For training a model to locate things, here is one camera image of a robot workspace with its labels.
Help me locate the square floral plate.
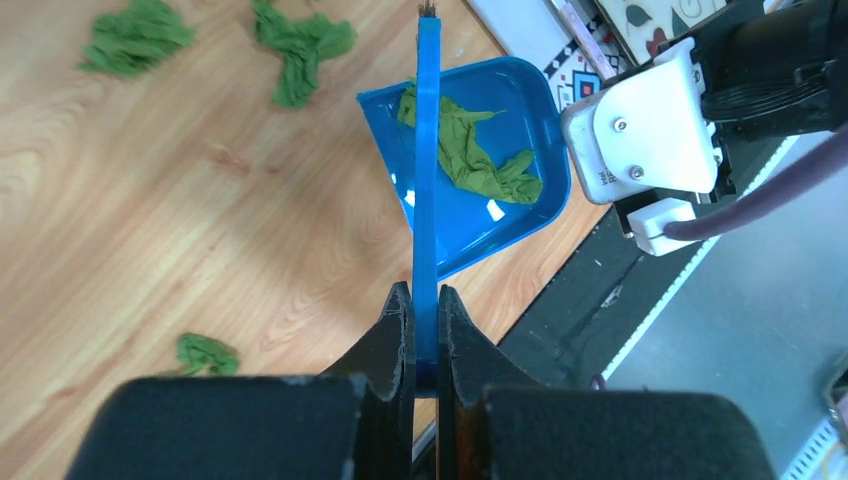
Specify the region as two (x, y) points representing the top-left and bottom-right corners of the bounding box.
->
(594, 0), (727, 65)

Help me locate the blue dustpan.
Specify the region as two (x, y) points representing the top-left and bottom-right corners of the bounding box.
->
(356, 55), (574, 282)

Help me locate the small green paper scrap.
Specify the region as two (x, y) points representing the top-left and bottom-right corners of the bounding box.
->
(78, 0), (196, 78)

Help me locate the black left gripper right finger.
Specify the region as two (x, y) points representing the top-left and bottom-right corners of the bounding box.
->
(437, 286), (775, 479)

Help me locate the white patterned placemat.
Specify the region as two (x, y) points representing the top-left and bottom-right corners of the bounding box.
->
(443, 0), (632, 120)

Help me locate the blue hand brush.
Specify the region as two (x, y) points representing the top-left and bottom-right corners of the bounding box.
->
(412, 1), (442, 398)

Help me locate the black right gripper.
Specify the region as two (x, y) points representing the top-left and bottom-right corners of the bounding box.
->
(675, 1), (847, 199)

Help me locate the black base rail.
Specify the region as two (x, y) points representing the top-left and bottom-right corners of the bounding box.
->
(496, 132), (806, 392)

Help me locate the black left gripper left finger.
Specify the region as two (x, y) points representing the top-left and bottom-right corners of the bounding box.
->
(67, 282), (415, 479)

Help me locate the silver fork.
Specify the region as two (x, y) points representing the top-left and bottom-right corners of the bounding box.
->
(547, 0), (617, 81)

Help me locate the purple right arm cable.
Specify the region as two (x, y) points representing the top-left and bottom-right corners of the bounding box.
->
(662, 122), (848, 243)

